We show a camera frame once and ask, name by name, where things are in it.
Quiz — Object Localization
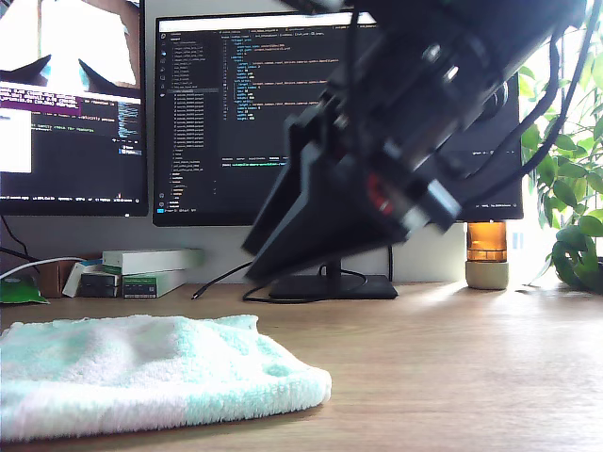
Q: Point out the small white box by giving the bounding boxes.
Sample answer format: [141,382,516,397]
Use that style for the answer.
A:
[61,260,105,298]

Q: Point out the amber glass bottle pale base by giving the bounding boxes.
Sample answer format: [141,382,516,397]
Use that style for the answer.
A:
[464,220,511,291]

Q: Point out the pale green pink tea towel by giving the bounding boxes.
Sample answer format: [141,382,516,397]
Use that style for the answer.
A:
[0,314,334,444]

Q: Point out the green packet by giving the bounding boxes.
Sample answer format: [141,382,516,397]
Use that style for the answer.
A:
[0,275,51,305]

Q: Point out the white cable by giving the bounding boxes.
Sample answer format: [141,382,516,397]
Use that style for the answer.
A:
[0,256,90,280]

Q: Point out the thin black coiled cable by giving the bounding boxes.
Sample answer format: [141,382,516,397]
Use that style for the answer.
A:
[318,262,367,288]

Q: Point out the potted green leafy plant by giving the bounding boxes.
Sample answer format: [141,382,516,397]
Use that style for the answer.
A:
[517,0,603,291]

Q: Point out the smaller black computer monitor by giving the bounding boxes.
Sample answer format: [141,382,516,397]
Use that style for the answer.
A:
[0,0,150,218]

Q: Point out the brown cardboard box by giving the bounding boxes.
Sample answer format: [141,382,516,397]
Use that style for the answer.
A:
[37,258,79,299]

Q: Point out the small dark box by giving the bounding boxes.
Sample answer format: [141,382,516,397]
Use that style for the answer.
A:
[77,273,119,298]

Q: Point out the black usb cable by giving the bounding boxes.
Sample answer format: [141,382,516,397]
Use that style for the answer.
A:
[189,261,296,303]

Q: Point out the large black computer monitor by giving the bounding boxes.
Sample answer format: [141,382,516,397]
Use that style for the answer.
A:
[153,8,524,302]

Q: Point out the long white cardboard box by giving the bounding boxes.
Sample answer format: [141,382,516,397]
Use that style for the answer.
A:
[101,248,204,275]

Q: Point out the black headphones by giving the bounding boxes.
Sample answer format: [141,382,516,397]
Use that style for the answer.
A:
[480,77,511,121]

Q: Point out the black hanging cable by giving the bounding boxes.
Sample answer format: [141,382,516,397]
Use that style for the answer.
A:
[0,216,37,263]

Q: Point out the white box green label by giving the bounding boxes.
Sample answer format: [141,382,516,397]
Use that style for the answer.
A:
[121,270,187,299]

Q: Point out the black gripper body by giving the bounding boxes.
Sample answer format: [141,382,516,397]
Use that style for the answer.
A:
[284,31,501,237]

